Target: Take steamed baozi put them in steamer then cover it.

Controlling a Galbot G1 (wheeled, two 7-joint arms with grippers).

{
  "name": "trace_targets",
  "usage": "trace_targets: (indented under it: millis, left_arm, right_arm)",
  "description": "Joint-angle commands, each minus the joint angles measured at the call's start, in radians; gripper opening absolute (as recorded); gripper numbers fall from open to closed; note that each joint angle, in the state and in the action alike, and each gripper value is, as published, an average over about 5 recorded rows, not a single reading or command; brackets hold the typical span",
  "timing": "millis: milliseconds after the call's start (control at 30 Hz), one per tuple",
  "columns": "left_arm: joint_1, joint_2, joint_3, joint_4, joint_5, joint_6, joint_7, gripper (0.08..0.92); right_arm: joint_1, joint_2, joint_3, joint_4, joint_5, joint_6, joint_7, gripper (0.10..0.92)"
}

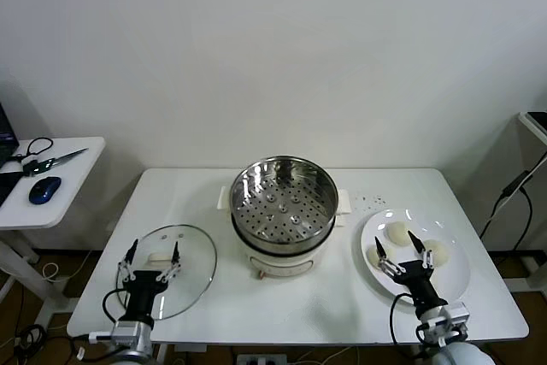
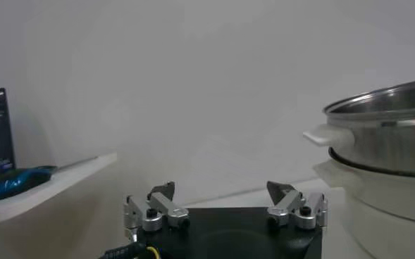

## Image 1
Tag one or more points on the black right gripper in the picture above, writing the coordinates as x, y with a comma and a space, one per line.
416, 279

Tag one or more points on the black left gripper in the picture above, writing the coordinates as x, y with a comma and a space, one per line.
143, 292

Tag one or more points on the white steamed baozi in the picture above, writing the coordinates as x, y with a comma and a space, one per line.
397, 232
440, 254
372, 256

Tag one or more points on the round glass pot lid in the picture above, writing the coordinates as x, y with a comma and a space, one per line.
192, 254

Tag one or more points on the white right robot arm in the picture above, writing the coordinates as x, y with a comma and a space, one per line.
461, 354

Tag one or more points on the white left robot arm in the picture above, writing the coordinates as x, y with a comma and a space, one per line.
128, 356

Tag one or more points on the perforated steel steamer basket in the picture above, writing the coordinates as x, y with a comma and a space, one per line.
256, 211

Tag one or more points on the large white plate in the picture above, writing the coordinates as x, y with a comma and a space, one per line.
459, 279

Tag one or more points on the small white side table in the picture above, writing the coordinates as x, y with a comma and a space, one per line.
77, 194

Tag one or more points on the white electric cooking pot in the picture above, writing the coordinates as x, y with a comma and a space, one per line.
278, 262

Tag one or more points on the blue computer mouse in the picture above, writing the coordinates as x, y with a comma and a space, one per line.
45, 190

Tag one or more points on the white shelf cabinet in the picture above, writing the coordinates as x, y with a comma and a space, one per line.
540, 219

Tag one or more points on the white power strip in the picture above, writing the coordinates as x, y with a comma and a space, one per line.
260, 358

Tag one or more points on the dark device on cabinet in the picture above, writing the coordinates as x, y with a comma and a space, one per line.
538, 117

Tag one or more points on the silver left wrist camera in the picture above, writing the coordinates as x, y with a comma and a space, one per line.
128, 333

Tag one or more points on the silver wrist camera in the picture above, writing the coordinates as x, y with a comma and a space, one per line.
448, 318
128, 333

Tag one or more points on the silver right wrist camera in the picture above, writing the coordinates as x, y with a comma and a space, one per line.
448, 318

